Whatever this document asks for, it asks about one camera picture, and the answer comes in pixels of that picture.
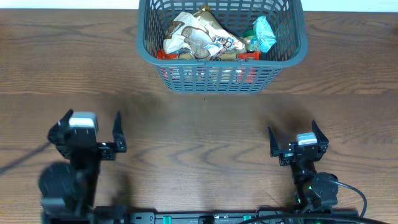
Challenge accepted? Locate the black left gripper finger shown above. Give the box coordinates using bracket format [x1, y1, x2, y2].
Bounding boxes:
[57, 109, 74, 131]
[112, 111, 125, 143]

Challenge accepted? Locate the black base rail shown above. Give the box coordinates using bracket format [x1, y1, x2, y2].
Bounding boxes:
[93, 203, 358, 224]

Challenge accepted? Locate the San Remo spaghetti packet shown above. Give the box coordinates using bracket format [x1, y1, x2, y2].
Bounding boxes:
[157, 50, 261, 62]

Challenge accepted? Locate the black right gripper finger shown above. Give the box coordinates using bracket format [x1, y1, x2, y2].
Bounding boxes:
[312, 120, 329, 146]
[268, 127, 279, 157]

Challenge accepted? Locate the gold coffee bag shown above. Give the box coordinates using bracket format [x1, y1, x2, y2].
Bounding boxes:
[193, 3, 246, 54]

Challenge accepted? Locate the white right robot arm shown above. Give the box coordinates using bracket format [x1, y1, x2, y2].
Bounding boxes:
[268, 121, 338, 212]

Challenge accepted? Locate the cream brown snack bag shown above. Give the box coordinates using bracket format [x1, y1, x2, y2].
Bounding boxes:
[163, 12, 226, 59]

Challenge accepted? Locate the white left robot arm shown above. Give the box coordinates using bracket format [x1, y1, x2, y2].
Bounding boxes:
[38, 110, 130, 223]

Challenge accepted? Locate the grey plastic basket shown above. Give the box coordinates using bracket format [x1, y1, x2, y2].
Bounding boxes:
[137, 0, 308, 93]

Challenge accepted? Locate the green lid jar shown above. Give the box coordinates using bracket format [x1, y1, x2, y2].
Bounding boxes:
[243, 29, 259, 53]

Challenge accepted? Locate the teal white tissue pack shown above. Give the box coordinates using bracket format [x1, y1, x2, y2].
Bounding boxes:
[253, 16, 277, 53]

